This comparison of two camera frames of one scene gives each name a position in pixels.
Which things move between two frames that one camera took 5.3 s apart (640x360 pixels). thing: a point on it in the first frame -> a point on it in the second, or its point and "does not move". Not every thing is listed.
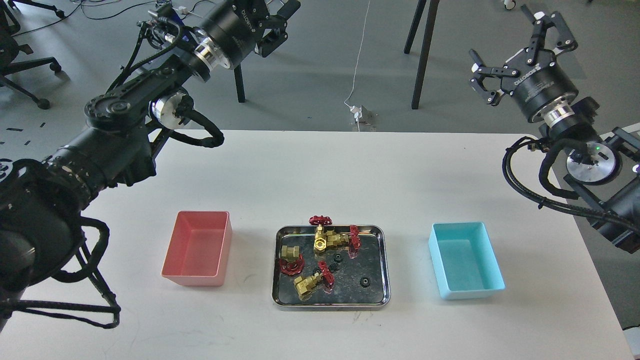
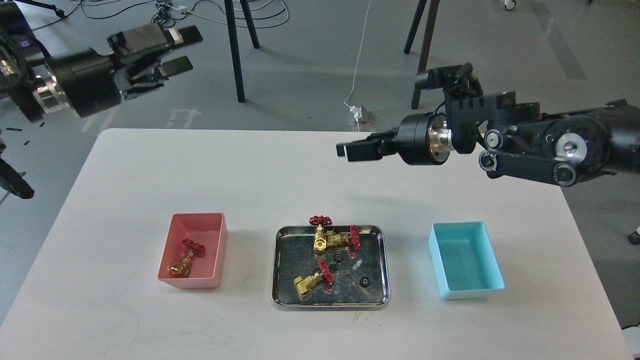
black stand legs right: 433,7 does not move
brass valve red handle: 336,239 does not move
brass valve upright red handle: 320,242 does not move
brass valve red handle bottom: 305,284 does not move
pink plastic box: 199,248 does not move
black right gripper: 534,79 -> 420,139
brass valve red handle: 291,263 -> 182,268
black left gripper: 233,28 -> 89,81
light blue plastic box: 464,259 does not move
